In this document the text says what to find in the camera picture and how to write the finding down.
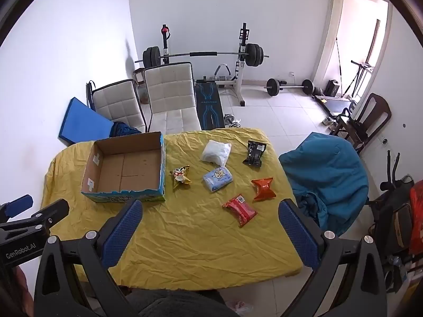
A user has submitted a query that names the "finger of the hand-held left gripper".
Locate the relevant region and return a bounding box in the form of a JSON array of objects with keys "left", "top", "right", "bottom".
[
  {"left": 20, "top": 199, "right": 71, "bottom": 235},
  {"left": 0, "top": 194, "right": 34, "bottom": 222}
]

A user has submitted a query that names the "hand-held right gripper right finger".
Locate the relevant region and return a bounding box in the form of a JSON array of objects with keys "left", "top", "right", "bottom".
[{"left": 278, "top": 199, "right": 388, "bottom": 317}]

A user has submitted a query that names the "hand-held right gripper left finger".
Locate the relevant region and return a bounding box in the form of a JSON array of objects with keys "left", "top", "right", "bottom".
[{"left": 33, "top": 199, "right": 146, "bottom": 317}]

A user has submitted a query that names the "printed cardboard box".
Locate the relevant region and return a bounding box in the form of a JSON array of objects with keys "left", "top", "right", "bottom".
[{"left": 81, "top": 131, "right": 166, "bottom": 203}]

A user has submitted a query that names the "gold snack packet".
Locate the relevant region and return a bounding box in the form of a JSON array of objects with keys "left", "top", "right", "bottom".
[{"left": 169, "top": 165, "right": 193, "bottom": 190}]

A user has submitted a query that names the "white plastic bag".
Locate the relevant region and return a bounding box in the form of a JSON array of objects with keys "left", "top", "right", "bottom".
[{"left": 200, "top": 139, "right": 232, "bottom": 167}]

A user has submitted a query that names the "orange snack packet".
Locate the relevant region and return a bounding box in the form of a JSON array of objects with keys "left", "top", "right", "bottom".
[{"left": 251, "top": 177, "right": 275, "bottom": 202}]

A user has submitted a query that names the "teal jacket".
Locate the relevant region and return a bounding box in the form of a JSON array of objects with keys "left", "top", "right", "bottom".
[{"left": 278, "top": 132, "right": 370, "bottom": 236}]

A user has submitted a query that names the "red snack packet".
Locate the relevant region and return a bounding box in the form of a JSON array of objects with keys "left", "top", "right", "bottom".
[{"left": 222, "top": 195, "right": 258, "bottom": 228}]

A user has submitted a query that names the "yellow tablecloth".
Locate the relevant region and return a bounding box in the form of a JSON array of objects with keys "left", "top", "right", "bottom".
[{"left": 40, "top": 127, "right": 305, "bottom": 289}]

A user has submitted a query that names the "person's dark clothing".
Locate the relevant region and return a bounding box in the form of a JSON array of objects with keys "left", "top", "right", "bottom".
[{"left": 126, "top": 287, "right": 238, "bottom": 317}]

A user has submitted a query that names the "blue foam mat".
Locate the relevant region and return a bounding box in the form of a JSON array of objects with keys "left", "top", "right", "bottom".
[{"left": 58, "top": 97, "right": 114, "bottom": 146}]

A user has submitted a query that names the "black snack packet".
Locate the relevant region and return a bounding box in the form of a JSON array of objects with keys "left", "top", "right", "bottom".
[{"left": 242, "top": 140, "right": 267, "bottom": 167}]

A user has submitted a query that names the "blue tissue pack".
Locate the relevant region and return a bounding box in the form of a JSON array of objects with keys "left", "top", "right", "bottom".
[{"left": 202, "top": 167, "right": 233, "bottom": 193}]

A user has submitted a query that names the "dark blue knitted cloth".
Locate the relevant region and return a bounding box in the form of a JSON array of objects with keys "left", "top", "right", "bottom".
[{"left": 109, "top": 122, "right": 141, "bottom": 137}]

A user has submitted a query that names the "black exercise machine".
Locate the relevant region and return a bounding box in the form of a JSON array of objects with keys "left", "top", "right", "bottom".
[{"left": 368, "top": 150, "right": 423, "bottom": 248}]

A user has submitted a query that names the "white padded chair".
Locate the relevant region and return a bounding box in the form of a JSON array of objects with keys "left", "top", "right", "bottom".
[
  {"left": 144, "top": 62, "right": 202, "bottom": 133},
  {"left": 86, "top": 79, "right": 148, "bottom": 133}
]

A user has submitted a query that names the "chrome dumbbell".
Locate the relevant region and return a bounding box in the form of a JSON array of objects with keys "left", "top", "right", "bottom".
[{"left": 223, "top": 114, "right": 242, "bottom": 129}]

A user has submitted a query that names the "grey exercise platform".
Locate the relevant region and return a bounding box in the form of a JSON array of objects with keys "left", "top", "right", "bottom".
[{"left": 314, "top": 95, "right": 354, "bottom": 114}]

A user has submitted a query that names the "dark wooden chair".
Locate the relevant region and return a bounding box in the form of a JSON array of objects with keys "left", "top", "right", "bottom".
[{"left": 330, "top": 93, "right": 393, "bottom": 154}]

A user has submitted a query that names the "short barbell with black plates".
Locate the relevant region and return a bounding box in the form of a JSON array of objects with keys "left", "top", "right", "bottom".
[{"left": 264, "top": 77, "right": 314, "bottom": 97}]

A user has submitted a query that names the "black box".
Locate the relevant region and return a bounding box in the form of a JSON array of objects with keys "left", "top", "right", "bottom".
[{"left": 324, "top": 79, "right": 341, "bottom": 97}]

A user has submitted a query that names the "black weight bench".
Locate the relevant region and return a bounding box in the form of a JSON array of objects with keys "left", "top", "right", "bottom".
[{"left": 193, "top": 79, "right": 223, "bottom": 131}]

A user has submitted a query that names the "small wooden stool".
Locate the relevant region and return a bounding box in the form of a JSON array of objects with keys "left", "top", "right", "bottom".
[{"left": 133, "top": 68, "right": 148, "bottom": 88}]

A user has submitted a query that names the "white barbell rack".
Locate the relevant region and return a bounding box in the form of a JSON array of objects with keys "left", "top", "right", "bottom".
[{"left": 160, "top": 23, "right": 265, "bottom": 108}]

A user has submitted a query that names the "long barbell with black plates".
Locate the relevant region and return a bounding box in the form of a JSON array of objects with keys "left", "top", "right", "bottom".
[{"left": 134, "top": 43, "right": 270, "bottom": 68}]

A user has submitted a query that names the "wooden plank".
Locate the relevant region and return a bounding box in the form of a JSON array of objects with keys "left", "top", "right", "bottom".
[{"left": 365, "top": 18, "right": 380, "bottom": 65}]

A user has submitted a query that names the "silver metal handle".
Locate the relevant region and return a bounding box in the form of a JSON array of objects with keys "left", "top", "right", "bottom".
[{"left": 213, "top": 63, "right": 233, "bottom": 81}]

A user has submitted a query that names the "white door frame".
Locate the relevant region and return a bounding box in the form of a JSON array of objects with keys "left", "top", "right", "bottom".
[{"left": 312, "top": 0, "right": 394, "bottom": 103}]

